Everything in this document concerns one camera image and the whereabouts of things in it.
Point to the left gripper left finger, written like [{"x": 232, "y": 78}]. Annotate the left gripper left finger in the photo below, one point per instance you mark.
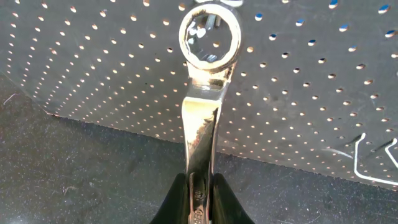
[{"x": 174, "y": 205}]

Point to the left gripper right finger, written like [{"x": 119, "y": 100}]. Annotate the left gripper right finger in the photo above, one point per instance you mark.
[{"x": 227, "y": 205}]

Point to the wrench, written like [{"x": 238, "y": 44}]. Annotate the wrench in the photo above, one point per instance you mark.
[{"x": 200, "y": 124}]

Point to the black pegboard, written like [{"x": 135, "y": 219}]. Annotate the black pegboard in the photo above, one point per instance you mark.
[{"x": 93, "y": 62}]

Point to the metal hook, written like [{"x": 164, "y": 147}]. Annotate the metal hook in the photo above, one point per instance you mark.
[{"x": 360, "y": 174}]

